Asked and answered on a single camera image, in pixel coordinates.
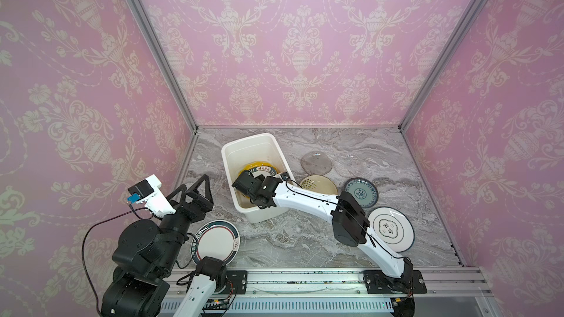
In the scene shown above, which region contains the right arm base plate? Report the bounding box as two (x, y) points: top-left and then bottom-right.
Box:
(362, 270), (427, 295)

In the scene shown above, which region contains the aluminium corner post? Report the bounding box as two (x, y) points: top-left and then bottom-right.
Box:
(398, 0), (488, 136)
(126, 0), (198, 134)

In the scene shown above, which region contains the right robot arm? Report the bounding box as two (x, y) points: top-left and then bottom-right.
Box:
(231, 170), (414, 295)

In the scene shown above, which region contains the white plastic bin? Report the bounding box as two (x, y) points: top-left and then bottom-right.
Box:
(221, 133), (295, 224)

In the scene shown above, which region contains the white plate green red rim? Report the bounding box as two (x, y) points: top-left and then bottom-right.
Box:
(190, 220), (241, 264)

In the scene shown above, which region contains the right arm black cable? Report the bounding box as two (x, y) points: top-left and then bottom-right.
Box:
(283, 179), (404, 260)

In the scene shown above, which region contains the white plate dark green rim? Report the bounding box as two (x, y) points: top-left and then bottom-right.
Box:
(241, 163), (281, 181)

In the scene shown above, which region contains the right aluminium corner post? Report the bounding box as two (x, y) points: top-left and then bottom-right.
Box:
(398, 0), (488, 136)

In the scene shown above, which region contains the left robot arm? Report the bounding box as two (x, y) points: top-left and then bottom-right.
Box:
(101, 175), (214, 316)

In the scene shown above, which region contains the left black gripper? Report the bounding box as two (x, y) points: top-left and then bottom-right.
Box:
(153, 173), (215, 276)

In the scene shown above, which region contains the small blue patterned plate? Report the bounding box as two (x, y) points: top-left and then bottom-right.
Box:
(344, 178), (379, 208)

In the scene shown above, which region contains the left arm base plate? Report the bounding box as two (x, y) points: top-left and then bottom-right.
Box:
(186, 270), (248, 296)

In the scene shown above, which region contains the left aluminium corner post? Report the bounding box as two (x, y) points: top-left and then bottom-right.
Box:
(126, 0), (198, 134)

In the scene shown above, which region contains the clear glass plate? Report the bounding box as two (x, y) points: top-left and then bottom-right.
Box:
(301, 151), (333, 176)

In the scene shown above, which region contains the white plate blue rim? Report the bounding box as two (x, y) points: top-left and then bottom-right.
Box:
(368, 206), (415, 253)

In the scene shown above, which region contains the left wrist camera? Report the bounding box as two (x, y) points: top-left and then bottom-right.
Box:
(127, 175), (176, 219)

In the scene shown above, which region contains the cream willow pattern plate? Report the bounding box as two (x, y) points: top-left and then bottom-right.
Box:
(300, 175), (339, 195)

